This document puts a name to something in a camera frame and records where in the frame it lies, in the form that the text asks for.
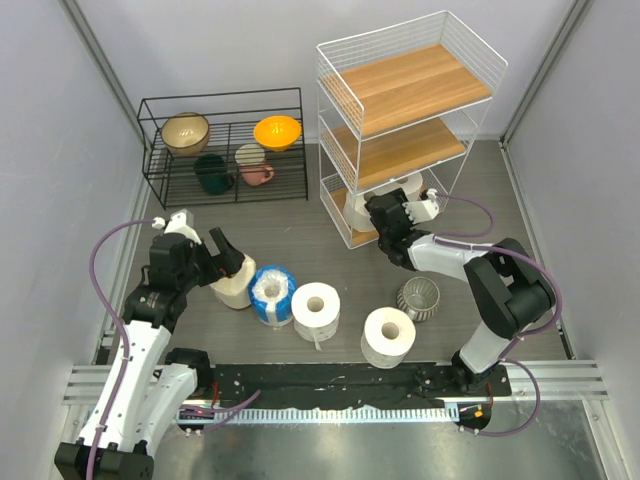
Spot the cream squashed paper towel roll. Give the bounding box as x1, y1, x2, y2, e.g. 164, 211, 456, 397
210, 255, 256, 310

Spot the dotted white paper towel roll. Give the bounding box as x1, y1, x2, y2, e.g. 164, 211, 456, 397
361, 307, 416, 369

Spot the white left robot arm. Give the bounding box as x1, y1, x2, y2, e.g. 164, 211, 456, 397
54, 227, 245, 479

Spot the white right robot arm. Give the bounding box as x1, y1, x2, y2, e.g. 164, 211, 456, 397
365, 188, 562, 395

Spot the blue wrapped paper towel roll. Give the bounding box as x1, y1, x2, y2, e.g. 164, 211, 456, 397
248, 265, 297, 328

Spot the pink mug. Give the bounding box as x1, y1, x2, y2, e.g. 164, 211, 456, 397
240, 163, 275, 186

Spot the dark green mug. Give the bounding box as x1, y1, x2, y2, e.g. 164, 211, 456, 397
193, 154, 235, 195

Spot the grey ribbed mug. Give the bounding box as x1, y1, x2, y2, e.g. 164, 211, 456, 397
396, 277, 440, 323

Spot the cream round lid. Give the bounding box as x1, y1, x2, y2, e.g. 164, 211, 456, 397
234, 144, 266, 166

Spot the beige ceramic bowl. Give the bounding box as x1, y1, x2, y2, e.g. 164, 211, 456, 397
161, 112, 210, 156

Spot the orange bowl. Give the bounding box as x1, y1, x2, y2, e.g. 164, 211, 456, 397
253, 115, 302, 152

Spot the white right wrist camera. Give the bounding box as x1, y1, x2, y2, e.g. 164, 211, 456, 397
403, 188, 440, 225

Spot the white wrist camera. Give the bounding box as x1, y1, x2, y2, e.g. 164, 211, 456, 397
151, 209, 202, 244
403, 188, 440, 225

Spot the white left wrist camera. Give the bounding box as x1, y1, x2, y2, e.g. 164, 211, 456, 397
151, 209, 202, 244

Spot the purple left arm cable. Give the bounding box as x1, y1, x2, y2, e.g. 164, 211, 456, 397
88, 218, 156, 480

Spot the white wire wooden shelf unit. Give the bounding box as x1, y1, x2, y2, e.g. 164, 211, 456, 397
316, 10, 508, 249

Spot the black wire dish rack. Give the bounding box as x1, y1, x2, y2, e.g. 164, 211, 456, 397
137, 87, 309, 209

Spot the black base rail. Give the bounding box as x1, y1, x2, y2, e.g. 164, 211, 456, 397
204, 362, 512, 410

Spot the white cable duct strip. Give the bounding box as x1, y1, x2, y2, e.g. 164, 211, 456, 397
229, 403, 459, 425

